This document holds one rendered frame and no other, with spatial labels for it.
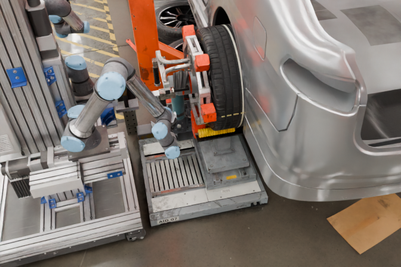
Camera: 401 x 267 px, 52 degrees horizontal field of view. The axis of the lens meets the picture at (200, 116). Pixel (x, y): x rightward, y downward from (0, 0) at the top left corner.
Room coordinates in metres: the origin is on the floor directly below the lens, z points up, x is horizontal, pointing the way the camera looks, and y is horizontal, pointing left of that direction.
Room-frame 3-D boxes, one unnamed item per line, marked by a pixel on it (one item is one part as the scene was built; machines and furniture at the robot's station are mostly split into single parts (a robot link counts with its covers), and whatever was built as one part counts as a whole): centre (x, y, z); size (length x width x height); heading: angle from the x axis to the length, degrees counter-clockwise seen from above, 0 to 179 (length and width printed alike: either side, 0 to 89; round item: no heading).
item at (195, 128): (2.10, -0.02, 0.48); 0.16 x 0.12 x 0.17; 101
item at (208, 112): (1.79, -0.05, 0.85); 0.09 x 0.08 x 0.07; 11
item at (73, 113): (1.62, 0.63, 0.98); 0.13 x 0.12 x 0.14; 178
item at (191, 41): (2.10, 0.02, 0.85); 0.54 x 0.07 x 0.54; 11
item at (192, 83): (2.08, 0.09, 0.85); 0.21 x 0.14 x 0.14; 101
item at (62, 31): (2.38, 0.86, 1.12); 0.11 x 0.08 x 0.11; 89
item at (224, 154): (2.13, -0.15, 0.32); 0.40 x 0.30 x 0.28; 11
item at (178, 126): (2.38, 0.05, 0.26); 0.42 x 0.18 x 0.35; 101
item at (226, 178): (2.10, -0.15, 0.13); 0.50 x 0.36 x 0.10; 11
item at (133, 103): (2.56, 0.58, 0.44); 0.43 x 0.17 x 0.03; 11
